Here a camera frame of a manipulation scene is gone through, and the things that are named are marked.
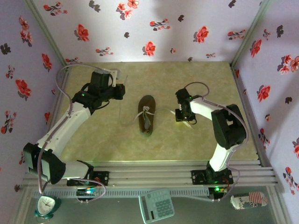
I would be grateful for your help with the olive green canvas shoe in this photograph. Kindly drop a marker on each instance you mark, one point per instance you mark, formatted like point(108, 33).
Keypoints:
point(149, 102)

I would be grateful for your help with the white shoelace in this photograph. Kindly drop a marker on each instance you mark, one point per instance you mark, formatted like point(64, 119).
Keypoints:
point(145, 109)

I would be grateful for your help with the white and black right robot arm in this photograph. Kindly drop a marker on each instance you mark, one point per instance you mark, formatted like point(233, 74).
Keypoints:
point(203, 109)

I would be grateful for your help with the teal desk calculator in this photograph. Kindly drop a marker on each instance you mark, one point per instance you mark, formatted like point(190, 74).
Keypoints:
point(156, 206)

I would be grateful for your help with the printed drink can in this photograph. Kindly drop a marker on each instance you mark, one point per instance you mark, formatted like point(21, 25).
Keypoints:
point(247, 200)

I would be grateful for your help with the teal alarm clock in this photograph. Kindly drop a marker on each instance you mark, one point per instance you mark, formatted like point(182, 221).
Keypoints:
point(46, 205)

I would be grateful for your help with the aluminium side rail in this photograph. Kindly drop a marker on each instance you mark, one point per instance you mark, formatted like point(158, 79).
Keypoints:
point(243, 98)
point(53, 119)

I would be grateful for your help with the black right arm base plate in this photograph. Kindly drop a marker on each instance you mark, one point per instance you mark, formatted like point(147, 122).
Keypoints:
point(196, 177)

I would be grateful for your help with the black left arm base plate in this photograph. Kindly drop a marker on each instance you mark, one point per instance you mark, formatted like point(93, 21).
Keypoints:
point(104, 178)

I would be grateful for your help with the aluminium frame post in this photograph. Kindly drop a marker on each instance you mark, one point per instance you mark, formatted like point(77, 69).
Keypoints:
point(45, 35)
point(248, 35)

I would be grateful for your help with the aluminium frame leg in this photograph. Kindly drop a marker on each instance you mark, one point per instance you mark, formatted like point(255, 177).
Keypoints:
point(22, 205)
point(279, 205)

